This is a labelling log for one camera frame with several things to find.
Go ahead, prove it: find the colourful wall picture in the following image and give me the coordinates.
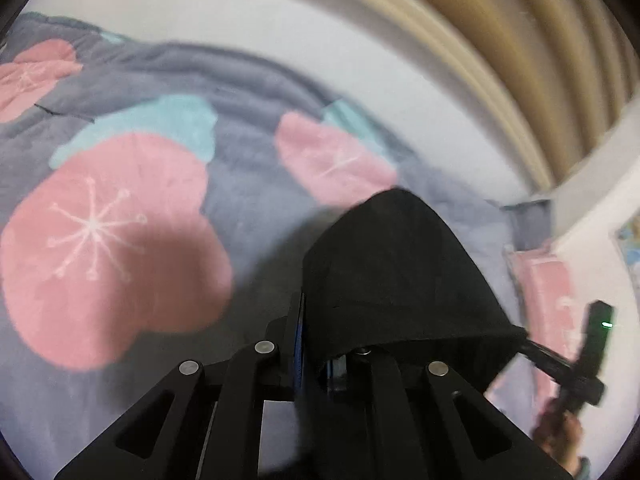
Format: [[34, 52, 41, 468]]
[[616, 219, 640, 267]]

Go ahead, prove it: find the black garment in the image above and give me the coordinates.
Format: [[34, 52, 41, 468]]
[[294, 187, 527, 480]]

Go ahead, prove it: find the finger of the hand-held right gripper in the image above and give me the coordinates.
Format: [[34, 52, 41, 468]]
[[519, 339, 571, 379]]

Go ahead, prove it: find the person's right hand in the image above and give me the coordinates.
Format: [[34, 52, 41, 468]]
[[530, 399, 586, 475]]

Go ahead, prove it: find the beige curtain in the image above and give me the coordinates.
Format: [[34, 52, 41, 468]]
[[320, 0, 640, 192]]

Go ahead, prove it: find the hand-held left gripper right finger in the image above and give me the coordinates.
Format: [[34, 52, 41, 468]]
[[325, 348, 574, 480]]

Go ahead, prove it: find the pink pillow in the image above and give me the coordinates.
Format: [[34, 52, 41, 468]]
[[502, 241, 577, 412]]

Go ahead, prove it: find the grey blanket with pink flowers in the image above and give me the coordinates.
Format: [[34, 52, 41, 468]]
[[0, 12, 557, 480]]

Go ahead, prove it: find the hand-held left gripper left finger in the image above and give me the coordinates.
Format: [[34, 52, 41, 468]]
[[54, 291, 308, 480]]

